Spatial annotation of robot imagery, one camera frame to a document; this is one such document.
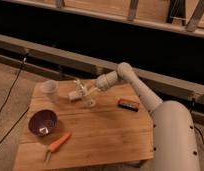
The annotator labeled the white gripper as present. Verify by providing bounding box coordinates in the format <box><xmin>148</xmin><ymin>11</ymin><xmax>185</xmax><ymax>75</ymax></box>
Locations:
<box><xmin>74</xmin><ymin>74</ymin><xmax>110</xmax><ymax>93</ymax></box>

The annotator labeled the white plastic bottle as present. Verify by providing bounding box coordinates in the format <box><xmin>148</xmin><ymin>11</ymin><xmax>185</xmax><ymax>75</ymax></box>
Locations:
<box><xmin>76</xmin><ymin>84</ymin><xmax>96</xmax><ymax>108</ymax></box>

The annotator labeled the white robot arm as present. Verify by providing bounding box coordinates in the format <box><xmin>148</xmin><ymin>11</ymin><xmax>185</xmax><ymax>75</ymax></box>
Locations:
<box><xmin>75</xmin><ymin>62</ymin><xmax>200</xmax><ymax>171</ymax></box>

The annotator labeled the white sponge block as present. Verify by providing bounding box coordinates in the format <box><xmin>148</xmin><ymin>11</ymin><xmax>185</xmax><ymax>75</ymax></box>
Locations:
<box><xmin>67</xmin><ymin>91</ymin><xmax>81</xmax><ymax>101</ymax></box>

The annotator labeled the wooden table board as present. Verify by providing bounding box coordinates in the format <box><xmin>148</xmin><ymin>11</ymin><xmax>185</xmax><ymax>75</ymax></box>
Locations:
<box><xmin>13</xmin><ymin>81</ymin><xmax>153</xmax><ymax>171</ymax></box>

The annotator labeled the black and orange snack bar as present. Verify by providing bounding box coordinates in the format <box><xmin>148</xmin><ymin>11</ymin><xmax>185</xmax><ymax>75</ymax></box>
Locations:
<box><xmin>117</xmin><ymin>99</ymin><xmax>139</xmax><ymax>112</ymax></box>

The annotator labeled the dark purple bowl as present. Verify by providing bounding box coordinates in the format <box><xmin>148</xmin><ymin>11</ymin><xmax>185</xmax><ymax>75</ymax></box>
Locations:
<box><xmin>28</xmin><ymin>109</ymin><xmax>58</xmax><ymax>136</ymax></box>

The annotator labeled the orange toy carrot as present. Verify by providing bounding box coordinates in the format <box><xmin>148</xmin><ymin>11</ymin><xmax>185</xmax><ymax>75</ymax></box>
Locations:
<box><xmin>44</xmin><ymin>132</ymin><xmax>72</xmax><ymax>163</ymax></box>

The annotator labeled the black cable on floor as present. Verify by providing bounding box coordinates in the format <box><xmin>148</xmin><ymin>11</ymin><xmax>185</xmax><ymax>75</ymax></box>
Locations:
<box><xmin>0</xmin><ymin>51</ymin><xmax>31</xmax><ymax>150</ymax></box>

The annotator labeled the black cable at right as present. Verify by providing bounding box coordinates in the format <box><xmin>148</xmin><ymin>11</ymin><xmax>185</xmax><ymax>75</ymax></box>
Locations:
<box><xmin>188</xmin><ymin>97</ymin><xmax>204</xmax><ymax>160</ymax></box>

